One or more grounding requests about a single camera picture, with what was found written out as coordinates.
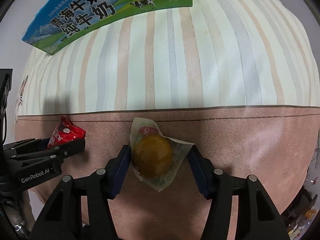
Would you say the brown egg snack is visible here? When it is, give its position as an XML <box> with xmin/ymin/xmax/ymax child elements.
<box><xmin>130</xmin><ymin>118</ymin><xmax>194</xmax><ymax>192</ymax></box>

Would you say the cardboard milk carton box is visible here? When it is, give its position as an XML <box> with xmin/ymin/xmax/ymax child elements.
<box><xmin>22</xmin><ymin>0</ymin><xmax>193</xmax><ymax>55</ymax></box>

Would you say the red triangular snack packet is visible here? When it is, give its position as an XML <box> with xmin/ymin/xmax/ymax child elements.
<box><xmin>48</xmin><ymin>115</ymin><xmax>86</xmax><ymax>149</ymax></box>

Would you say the striped cat print blanket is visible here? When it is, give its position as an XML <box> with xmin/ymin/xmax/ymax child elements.
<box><xmin>15</xmin><ymin>0</ymin><xmax>319</xmax><ymax>212</ymax></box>

